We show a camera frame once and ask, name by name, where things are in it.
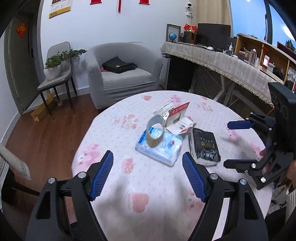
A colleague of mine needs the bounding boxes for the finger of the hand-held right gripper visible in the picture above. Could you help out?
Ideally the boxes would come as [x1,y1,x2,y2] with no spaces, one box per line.
[223,142,271,174]
[227,112,277,133]

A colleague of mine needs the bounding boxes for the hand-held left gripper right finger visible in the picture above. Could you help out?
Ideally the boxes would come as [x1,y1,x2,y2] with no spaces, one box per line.
[182,152,270,241]

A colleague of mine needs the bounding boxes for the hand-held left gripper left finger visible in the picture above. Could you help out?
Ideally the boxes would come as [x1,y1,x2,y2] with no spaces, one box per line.
[25,150,114,241]

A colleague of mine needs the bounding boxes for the black packet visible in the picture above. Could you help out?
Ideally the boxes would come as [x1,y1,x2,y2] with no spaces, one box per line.
[188,127,221,166]

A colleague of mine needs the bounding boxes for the brown tape roll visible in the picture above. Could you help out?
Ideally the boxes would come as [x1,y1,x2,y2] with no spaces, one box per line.
[146,115,165,148]

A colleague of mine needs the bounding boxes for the person's right hand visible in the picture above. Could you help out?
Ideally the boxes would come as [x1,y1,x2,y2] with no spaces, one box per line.
[287,160,296,186]

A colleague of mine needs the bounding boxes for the blue white tissue packet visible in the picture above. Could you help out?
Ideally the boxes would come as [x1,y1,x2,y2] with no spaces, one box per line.
[135,128,184,167]

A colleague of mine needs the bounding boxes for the white plastic blister insert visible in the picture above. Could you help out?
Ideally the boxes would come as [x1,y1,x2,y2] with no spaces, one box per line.
[166,116,196,135]

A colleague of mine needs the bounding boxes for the red white upright card packaging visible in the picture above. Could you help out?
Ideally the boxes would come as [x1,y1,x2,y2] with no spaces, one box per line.
[166,101,191,127]

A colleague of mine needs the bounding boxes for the wooden desk shelf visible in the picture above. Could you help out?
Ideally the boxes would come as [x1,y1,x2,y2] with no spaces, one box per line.
[235,34,296,93]

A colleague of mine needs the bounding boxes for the beige fringed desk cloth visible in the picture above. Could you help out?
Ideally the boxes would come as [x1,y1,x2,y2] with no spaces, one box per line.
[161,42,275,107]

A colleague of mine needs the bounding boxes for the white printed packaging card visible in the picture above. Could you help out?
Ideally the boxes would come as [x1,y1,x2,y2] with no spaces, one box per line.
[153,103,175,121]

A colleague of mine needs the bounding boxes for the flat cardboard box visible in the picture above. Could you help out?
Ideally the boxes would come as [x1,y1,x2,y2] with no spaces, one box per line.
[31,93,55,121]

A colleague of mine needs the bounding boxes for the black monitor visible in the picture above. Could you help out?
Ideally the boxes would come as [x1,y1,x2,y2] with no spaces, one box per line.
[196,23,231,47]

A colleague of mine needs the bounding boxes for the brown wooden box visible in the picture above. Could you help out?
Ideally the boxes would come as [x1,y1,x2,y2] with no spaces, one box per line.
[184,31,197,44]

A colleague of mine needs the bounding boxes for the grey armchair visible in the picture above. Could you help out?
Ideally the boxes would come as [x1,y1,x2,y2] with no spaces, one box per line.
[86,42,163,110]

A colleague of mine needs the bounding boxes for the grey dining chair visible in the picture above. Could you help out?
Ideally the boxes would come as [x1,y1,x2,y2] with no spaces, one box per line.
[37,42,78,116]

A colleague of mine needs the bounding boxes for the black bag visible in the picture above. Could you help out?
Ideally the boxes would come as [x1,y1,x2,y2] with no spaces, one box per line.
[102,56,138,74]

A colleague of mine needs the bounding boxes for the beige curtain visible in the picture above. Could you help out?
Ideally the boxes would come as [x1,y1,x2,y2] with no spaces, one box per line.
[193,0,233,30]

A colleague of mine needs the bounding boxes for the potted plant white pot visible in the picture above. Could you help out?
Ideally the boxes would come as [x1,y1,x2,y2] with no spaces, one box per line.
[44,54,64,81]
[59,49,87,72]

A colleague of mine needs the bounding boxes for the grey door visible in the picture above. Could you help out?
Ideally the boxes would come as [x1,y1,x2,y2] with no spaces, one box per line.
[5,11,41,114]

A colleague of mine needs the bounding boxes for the red door decoration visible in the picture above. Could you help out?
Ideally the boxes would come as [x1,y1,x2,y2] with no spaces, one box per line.
[15,22,28,38]

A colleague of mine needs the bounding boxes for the white desk frame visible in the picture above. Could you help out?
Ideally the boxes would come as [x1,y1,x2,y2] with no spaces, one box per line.
[214,75,250,105]

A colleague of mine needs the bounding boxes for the picture frame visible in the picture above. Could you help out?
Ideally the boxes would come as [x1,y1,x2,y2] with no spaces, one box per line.
[166,24,181,43]

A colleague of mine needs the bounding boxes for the wall calendar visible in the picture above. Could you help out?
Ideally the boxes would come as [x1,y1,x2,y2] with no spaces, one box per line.
[48,0,71,19]

